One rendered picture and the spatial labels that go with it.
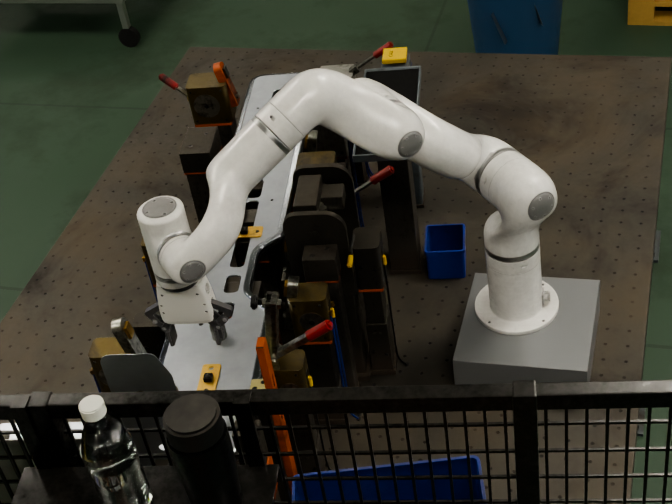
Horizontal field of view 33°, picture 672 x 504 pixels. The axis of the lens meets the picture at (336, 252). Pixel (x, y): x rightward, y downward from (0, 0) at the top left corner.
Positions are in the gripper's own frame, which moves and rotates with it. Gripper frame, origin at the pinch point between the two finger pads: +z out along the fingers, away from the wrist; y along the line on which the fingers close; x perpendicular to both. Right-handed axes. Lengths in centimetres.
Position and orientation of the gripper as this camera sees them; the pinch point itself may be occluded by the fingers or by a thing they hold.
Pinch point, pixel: (196, 337)
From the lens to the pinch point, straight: 223.5
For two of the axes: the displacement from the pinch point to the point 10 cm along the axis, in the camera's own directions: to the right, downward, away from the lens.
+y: -9.9, 0.4, 1.5
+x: -0.9, 6.4, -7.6
